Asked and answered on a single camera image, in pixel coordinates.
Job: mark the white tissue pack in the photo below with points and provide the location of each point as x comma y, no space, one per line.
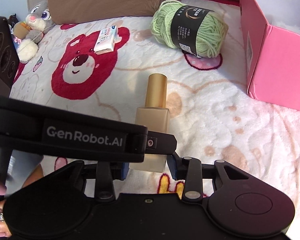
106,40

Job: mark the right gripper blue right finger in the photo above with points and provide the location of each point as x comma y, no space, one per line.
175,166

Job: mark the small black white figurine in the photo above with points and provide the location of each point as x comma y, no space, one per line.
12,20

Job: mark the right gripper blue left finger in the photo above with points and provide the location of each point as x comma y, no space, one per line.
124,170

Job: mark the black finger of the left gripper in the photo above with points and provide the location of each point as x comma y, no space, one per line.
160,143

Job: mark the green yarn ball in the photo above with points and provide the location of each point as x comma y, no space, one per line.
195,30

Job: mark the grey bunny plush toy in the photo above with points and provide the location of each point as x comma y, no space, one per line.
32,30

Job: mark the gold perfume bottle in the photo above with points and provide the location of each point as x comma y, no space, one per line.
156,117

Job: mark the pink cardboard box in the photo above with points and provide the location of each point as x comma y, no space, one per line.
271,34

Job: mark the white bear print blanket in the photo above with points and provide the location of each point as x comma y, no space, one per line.
211,115

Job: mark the left hand pink nails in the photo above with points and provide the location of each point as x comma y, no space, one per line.
34,176

